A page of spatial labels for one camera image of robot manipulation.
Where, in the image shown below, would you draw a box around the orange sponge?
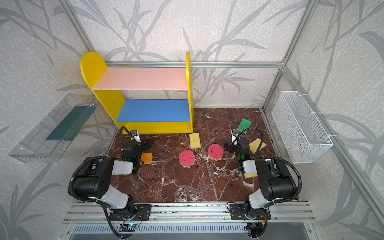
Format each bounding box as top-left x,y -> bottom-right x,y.
141,153 -> 153,165

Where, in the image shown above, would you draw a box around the green top sponge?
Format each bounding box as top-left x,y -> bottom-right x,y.
237,119 -> 252,132

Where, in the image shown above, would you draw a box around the yellow sponge green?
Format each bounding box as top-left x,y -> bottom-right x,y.
189,133 -> 201,149

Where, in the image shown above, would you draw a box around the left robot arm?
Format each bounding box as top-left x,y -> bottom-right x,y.
68,140 -> 151,215

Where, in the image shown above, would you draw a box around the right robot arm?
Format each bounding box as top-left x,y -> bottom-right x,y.
224,138 -> 303,214

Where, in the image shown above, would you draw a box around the yellow shelf pink blue boards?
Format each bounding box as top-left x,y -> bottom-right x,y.
80,52 -> 194,134

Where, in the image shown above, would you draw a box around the pink round sponge right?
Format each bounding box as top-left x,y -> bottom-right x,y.
208,144 -> 224,161

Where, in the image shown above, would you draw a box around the pink round sponge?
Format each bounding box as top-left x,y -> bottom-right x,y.
179,150 -> 196,168
208,144 -> 224,161

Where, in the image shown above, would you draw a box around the yellow sponge near right base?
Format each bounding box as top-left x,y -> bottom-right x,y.
244,173 -> 258,179

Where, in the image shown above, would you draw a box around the pink round sponge left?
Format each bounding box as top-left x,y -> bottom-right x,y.
179,150 -> 196,168

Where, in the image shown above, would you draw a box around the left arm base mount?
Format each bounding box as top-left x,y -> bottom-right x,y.
109,204 -> 152,221

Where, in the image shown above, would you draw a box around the white wire mesh basket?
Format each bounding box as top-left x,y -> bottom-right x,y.
272,91 -> 334,164

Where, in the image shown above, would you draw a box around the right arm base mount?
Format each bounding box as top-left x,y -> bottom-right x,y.
226,202 -> 271,221

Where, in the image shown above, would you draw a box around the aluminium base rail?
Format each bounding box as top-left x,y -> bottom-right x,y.
57,202 -> 319,240

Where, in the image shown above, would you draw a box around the clear plastic wall bin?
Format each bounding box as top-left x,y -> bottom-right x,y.
9,94 -> 98,163

